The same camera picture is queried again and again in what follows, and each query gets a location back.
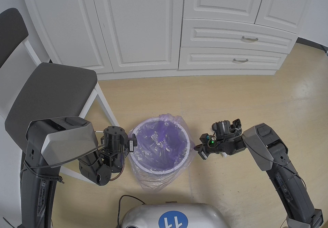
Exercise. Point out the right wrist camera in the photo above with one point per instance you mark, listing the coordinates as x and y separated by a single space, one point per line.
205 138

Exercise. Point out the white trash bin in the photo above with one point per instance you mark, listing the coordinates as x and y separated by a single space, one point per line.
158 171

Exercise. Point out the black plastic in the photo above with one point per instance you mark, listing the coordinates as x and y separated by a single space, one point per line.
237 124

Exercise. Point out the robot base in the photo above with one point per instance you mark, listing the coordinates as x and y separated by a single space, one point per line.
199 214

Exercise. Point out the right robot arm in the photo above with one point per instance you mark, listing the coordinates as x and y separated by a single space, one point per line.
264 145

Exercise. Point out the white chair grey seat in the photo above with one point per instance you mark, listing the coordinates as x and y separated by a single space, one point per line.
59 86

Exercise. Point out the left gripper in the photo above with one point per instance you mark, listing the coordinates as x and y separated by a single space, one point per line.
126 145

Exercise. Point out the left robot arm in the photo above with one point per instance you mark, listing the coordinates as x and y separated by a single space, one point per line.
66 139

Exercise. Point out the white wardrobe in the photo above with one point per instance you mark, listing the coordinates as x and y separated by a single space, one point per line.
143 16

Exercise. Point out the purple plastic bag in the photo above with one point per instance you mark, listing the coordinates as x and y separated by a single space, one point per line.
158 155

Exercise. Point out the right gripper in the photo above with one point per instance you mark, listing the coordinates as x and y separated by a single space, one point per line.
214 148

